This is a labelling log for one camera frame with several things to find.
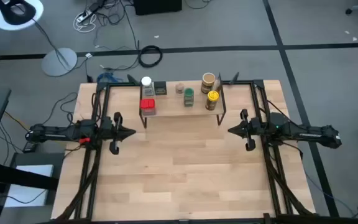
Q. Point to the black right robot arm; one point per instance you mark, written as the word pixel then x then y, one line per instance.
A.
pixel 306 135

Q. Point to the black power adapter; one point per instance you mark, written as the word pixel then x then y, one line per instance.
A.
pixel 28 147

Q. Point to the brown-lid furikake jar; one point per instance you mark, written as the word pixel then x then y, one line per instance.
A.
pixel 208 79

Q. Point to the black box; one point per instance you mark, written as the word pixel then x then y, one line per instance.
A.
pixel 157 6

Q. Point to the red tag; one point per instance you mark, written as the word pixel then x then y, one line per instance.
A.
pixel 84 140

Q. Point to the white power strip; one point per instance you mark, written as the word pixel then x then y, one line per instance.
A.
pixel 84 16

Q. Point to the small tan-lid spice jar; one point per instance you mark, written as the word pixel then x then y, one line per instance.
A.
pixel 179 88

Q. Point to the red-lid spice container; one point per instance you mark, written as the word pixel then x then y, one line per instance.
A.
pixel 148 105

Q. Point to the yellow-lid spice jar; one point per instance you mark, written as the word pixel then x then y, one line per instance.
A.
pixel 212 96

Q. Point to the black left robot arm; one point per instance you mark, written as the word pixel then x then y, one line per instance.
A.
pixel 57 133

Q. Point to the black spice tin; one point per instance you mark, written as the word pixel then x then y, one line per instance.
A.
pixel 160 88

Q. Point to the black beam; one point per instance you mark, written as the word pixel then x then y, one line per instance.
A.
pixel 17 177

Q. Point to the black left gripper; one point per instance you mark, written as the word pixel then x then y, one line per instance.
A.
pixel 104 130

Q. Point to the grey round floor stand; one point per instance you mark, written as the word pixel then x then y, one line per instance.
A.
pixel 54 63

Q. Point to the grey cabinet with white panel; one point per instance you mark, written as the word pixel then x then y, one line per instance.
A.
pixel 30 196

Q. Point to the black stand on white disc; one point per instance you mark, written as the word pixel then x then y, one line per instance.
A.
pixel 36 9

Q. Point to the white-lid spice jar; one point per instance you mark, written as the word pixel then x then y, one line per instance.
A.
pixel 146 81

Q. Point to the green-lid oregano jar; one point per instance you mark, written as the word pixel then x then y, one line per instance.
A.
pixel 189 93

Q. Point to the black aluminium table frame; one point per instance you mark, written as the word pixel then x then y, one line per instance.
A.
pixel 258 84

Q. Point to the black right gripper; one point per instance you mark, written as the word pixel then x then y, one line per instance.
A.
pixel 253 127

